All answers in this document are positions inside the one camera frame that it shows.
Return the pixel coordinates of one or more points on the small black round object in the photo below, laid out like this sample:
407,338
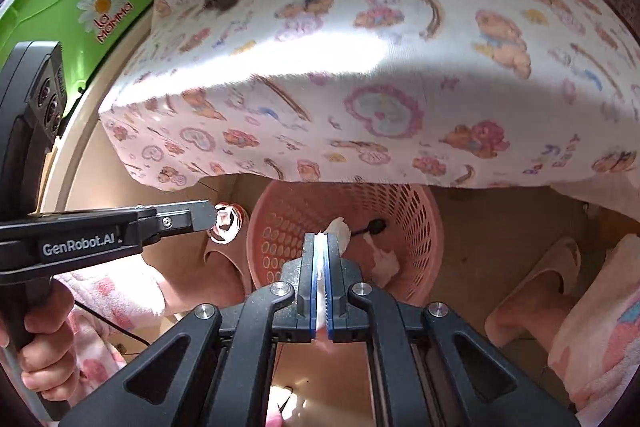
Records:
375,227

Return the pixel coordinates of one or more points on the bear printed table cloth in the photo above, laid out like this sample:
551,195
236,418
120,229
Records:
375,57

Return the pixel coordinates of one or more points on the person's left hand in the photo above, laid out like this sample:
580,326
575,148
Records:
50,347

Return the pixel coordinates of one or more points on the white shelf unit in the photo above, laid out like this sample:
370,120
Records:
90,132

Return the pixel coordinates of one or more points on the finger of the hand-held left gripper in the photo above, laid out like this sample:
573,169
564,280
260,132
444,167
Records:
180,219

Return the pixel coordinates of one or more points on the red white wrapper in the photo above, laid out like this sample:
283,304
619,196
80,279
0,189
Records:
227,222

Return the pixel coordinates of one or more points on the pink slipper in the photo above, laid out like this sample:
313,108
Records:
222,267
540,277

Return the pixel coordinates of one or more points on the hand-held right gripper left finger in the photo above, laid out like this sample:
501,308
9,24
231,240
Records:
305,287

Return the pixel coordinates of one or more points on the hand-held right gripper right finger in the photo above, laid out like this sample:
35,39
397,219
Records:
337,292

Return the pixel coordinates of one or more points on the pink plastic mesh basket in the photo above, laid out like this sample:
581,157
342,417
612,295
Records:
415,227

